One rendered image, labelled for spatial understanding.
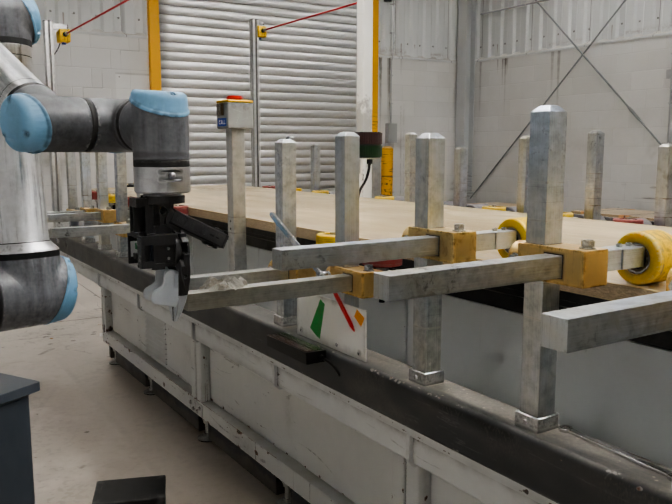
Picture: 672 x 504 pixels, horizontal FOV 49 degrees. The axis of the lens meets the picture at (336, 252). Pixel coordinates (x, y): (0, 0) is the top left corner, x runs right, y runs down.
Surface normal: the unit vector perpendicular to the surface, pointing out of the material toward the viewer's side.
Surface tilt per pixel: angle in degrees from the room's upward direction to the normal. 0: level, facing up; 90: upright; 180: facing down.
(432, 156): 90
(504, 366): 90
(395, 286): 90
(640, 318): 90
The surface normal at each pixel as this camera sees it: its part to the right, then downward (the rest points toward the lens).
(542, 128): -0.84, 0.07
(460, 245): 0.54, 0.11
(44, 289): 0.70, 0.00
